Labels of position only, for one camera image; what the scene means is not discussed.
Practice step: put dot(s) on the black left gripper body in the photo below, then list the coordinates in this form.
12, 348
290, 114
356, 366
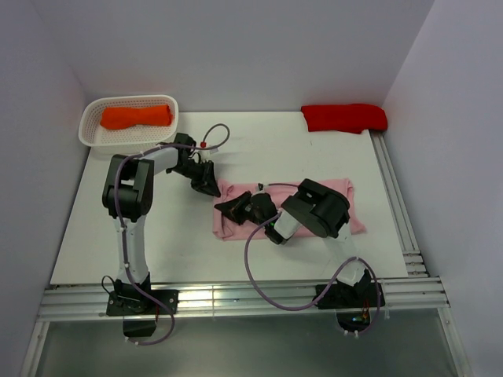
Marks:
199, 173

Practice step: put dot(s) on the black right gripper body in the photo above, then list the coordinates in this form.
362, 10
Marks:
258, 220

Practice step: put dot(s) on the pink t shirt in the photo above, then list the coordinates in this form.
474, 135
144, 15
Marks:
226, 230

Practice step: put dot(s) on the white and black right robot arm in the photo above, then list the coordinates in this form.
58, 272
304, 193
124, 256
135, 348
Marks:
320, 210

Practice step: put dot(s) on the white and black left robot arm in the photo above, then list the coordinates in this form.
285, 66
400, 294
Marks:
128, 197

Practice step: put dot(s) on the white perforated plastic basket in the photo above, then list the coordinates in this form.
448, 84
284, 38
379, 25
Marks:
132, 140

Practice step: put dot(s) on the rolled orange t shirt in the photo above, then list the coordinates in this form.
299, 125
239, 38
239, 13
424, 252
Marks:
122, 118

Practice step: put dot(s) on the folded red t shirt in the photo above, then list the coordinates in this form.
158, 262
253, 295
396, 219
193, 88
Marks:
347, 118

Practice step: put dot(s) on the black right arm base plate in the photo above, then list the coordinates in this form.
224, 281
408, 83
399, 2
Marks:
340, 296

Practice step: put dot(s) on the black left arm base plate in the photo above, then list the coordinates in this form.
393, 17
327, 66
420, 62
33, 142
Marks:
161, 300

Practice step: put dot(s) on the aluminium right side rail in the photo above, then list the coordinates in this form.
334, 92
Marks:
410, 249

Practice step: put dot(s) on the aluminium front rail frame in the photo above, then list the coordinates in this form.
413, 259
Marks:
61, 303

